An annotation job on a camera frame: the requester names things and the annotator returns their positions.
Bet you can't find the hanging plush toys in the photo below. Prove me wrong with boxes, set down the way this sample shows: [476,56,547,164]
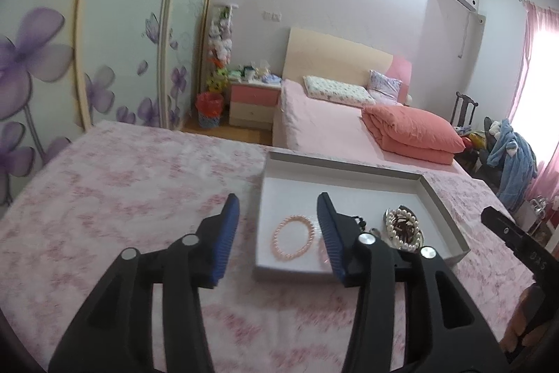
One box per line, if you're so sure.
[204,3,239,95]

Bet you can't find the red wastebasket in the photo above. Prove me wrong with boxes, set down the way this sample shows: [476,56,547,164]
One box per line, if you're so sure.
[195,92,224,129]

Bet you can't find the pink curtain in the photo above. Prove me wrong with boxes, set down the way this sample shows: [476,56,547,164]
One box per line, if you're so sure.
[510,0,559,205]

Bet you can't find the bed with pink sheet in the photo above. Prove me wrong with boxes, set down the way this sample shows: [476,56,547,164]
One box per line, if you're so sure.
[271,78,469,173]

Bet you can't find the blue fleece garment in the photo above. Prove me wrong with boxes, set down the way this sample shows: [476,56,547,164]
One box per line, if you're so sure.
[486,118,538,210]

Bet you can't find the large white pearl bracelet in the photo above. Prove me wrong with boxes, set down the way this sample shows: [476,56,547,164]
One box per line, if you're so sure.
[383,207,425,252]

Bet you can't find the folded orange quilt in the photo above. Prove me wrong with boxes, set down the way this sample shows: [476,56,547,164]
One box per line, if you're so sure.
[360,104,466,166]

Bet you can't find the white floral pillow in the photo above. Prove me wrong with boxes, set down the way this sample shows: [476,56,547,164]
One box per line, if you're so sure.
[303,74,377,108]

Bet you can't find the grey cardboard box tray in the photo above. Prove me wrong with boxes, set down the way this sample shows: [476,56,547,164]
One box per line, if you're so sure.
[253,150,471,282]

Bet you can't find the pink and cream nightstand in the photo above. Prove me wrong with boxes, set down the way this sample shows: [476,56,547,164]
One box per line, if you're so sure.
[228,82,283,131]

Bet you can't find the dark red bead bracelet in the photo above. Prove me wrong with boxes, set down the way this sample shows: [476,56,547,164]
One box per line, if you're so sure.
[391,216,415,241]

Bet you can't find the small pink pearl bracelet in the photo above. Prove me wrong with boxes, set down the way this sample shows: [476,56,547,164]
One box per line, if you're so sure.
[273,214,316,263]

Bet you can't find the person's right forearm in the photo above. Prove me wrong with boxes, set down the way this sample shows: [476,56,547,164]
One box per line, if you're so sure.
[501,285,543,353]

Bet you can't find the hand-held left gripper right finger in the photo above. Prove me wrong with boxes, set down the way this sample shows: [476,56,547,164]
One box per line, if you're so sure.
[317,192,510,373]

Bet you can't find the pink bead bracelet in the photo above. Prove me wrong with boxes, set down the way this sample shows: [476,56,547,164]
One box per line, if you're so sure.
[318,239,333,270]

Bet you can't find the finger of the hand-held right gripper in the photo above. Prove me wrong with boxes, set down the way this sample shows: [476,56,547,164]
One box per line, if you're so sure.
[480,206,553,283]

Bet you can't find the dark wooden chair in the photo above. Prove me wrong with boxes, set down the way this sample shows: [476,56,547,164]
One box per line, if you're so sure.
[450,91,479,130]

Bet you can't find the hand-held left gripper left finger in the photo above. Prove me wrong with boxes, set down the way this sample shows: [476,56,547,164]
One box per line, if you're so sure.
[48,193,240,373]

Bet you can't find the beige and pink headboard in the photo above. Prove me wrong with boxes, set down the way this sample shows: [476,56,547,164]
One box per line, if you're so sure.
[282,28,414,95]

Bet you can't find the purple patterned pillow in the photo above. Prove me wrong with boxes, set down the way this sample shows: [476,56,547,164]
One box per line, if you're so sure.
[367,69,404,101]

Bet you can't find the wardrobe with purple flowers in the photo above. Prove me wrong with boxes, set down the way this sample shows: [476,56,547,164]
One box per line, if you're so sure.
[0,0,228,208]

